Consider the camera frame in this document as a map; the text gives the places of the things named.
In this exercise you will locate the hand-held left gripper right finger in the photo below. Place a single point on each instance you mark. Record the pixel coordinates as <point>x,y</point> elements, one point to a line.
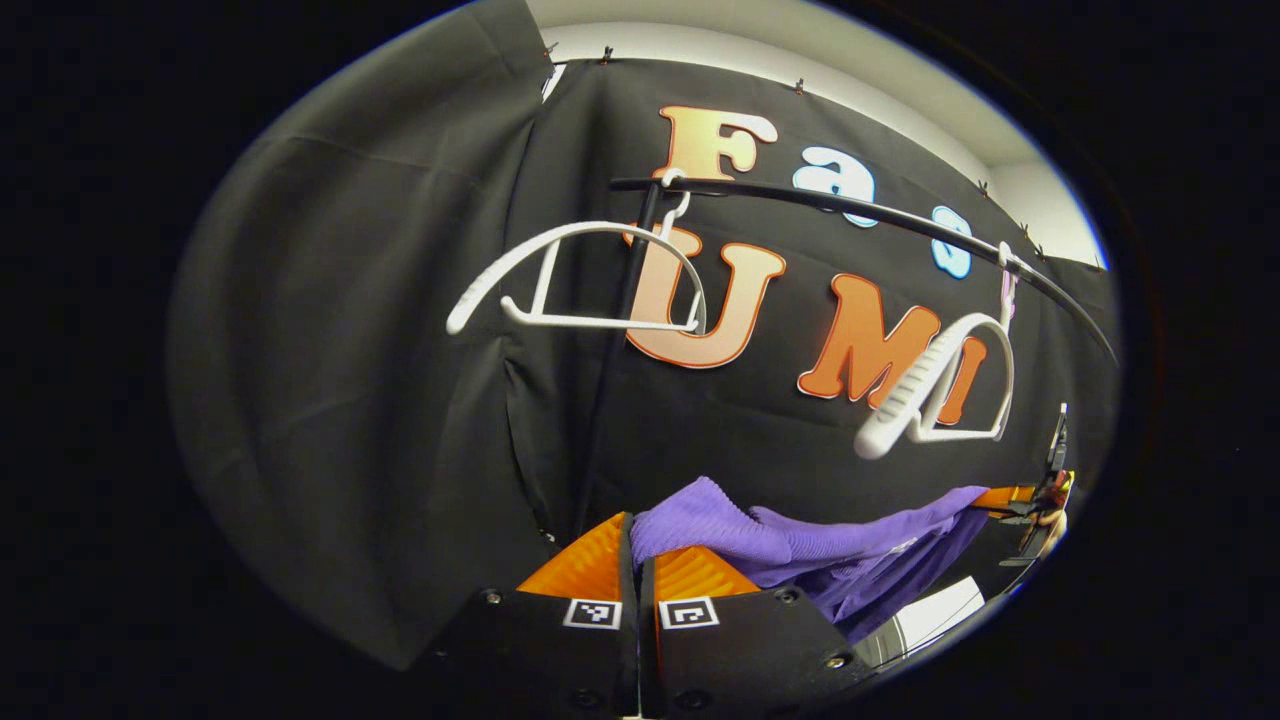
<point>740,660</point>

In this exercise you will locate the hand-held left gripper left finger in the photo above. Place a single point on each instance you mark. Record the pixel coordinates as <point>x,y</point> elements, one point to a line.
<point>560,660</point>

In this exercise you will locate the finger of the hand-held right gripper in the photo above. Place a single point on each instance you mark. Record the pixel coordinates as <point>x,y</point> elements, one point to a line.
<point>1005,498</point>

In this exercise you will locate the white plastic hanger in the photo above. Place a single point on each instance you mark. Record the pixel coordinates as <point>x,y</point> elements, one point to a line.
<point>900,405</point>
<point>600,322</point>

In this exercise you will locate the black clothes rack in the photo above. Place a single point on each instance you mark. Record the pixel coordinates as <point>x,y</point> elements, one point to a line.
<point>740,188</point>

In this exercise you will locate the black backdrop cloth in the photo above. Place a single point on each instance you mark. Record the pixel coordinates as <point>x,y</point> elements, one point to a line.
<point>350,400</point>

